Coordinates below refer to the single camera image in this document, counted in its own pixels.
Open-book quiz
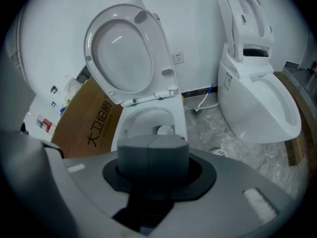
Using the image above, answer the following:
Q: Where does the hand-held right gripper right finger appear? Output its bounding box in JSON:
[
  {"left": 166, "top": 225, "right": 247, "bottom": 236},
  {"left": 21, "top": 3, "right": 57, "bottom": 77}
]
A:
[{"left": 148, "top": 135, "right": 299, "bottom": 238}]

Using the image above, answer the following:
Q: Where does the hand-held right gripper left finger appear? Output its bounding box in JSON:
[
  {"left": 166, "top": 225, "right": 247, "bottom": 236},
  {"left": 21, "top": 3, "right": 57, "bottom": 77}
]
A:
[{"left": 61, "top": 135, "right": 150, "bottom": 238}]

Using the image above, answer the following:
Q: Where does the white toilet brush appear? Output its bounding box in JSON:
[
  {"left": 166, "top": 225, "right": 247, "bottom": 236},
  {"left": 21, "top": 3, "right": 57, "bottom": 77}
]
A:
[{"left": 157, "top": 125, "right": 175, "bottom": 136}]

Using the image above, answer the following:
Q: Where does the white toilet with round lid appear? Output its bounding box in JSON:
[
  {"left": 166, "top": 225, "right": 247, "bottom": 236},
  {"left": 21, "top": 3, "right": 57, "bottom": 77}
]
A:
[{"left": 83, "top": 0, "right": 189, "bottom": 154}]

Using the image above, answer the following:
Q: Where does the white smart toilet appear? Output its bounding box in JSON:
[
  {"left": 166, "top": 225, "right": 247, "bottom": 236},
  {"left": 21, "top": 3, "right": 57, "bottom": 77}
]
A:
[{"left": 215, "top": 0, "right": 302, "bottom": 144}]

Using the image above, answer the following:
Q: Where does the round white floor drain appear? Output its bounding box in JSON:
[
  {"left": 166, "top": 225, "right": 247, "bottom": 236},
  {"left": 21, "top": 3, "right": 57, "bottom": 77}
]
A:
[{"left": 210, "top": 146, "right": 227, "bottom": 157}]

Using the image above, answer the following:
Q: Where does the large brown cardboard box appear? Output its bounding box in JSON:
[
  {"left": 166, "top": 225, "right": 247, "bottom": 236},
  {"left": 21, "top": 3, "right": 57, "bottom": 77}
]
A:
[{"left": 51, "top": 75, "right": 124, "bottom": 159}]

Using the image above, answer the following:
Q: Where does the clear plastic bottle red label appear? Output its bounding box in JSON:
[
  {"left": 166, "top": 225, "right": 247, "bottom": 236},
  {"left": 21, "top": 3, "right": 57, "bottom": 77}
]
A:
[{"left": 33, "top": 113, "right": 56, "bottom": 135}]

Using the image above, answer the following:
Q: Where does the gray plastic bin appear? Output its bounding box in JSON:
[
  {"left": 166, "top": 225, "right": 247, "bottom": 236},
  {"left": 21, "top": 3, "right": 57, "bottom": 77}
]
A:
[{"left": 75, "top": 64, "right": 90, "bottom": 82}]

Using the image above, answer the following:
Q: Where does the gray stone ledge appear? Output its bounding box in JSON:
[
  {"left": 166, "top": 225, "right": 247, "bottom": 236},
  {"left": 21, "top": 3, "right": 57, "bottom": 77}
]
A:
[{"left": 282, "top": 60, "right": 317, "bottom": 84}]

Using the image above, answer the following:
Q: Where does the white water hose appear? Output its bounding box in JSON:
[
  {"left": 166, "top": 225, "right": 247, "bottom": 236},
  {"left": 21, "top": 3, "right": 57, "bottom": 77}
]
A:
[{"left": 193, "top": 84, "right": 219, "bottom": 115}]

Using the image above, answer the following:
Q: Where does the white wall socket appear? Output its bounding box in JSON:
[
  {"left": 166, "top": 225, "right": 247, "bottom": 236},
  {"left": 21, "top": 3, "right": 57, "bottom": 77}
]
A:
[{"left": 172, "top": 51, "right": 185, "bottom": 64}]

